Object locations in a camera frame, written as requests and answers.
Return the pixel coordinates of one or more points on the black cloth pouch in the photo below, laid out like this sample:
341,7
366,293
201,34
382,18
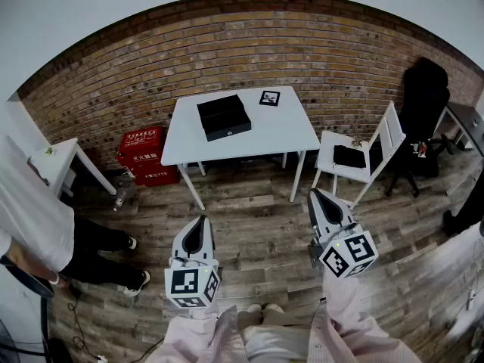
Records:
349,156

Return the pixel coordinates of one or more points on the grey desk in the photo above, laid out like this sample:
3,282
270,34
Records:
467,121

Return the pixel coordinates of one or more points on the person's right shoe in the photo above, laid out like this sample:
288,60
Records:
273,308

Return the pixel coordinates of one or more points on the small red green object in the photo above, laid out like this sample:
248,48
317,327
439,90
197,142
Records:
419,149

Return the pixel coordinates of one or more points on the person's left shoe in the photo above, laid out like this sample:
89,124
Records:
254,309

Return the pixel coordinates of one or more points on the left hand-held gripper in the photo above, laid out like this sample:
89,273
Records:
187,283

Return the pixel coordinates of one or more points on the black picture frame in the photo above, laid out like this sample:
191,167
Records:
269,98

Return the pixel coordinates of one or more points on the black box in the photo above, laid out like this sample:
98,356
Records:
228,127

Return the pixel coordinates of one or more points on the person's shoe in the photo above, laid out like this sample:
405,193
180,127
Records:
254,309
273,308

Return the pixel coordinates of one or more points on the white side table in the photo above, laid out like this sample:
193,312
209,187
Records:
56,161

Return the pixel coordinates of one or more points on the white wooden chair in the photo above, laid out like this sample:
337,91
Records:
327,157

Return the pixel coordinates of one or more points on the person's torso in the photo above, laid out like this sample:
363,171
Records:
276,344

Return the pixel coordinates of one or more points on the black office chair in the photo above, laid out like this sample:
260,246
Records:
423,100

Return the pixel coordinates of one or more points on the small green potted plant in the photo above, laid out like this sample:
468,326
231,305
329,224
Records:
49,151

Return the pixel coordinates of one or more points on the person's legs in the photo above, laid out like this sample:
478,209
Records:
280,319

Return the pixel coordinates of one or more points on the clear plastic bottle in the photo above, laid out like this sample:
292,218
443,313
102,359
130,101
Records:
121,199

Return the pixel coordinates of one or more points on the red fire equipment box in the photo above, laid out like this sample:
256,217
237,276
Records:
145,157

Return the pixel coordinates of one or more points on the white power strip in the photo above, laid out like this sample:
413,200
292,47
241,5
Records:
102,359

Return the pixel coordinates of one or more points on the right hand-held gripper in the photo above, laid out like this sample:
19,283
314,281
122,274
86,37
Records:
349,253

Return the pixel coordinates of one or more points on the person's right forearm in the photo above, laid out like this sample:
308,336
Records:
344,316

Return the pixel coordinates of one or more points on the person's left forearm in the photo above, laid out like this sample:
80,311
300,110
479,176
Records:
196,335

